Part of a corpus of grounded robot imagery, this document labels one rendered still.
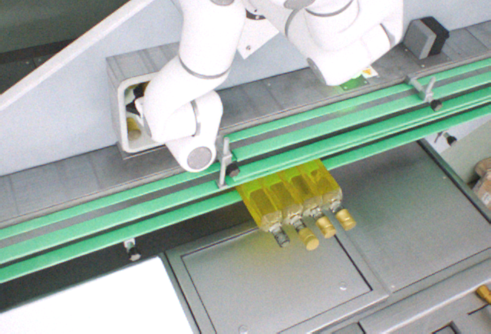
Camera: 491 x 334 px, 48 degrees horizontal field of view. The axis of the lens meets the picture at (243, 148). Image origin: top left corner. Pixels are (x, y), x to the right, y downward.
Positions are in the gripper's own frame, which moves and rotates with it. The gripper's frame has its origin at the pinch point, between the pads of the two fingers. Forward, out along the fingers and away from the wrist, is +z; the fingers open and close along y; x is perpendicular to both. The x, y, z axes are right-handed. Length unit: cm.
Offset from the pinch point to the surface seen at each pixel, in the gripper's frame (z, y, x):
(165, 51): 1.3, 5.2, 7.9
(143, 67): -2.0, -1.1, 6.9
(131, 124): 3.7, -3.8, -9.6
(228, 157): -13.2, 13.0, -14.1
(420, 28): 2, 80, -1
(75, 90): 5.4, -14.6, 1.0
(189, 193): -8.4, 4.7, -25.0
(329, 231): -28, 32, -33
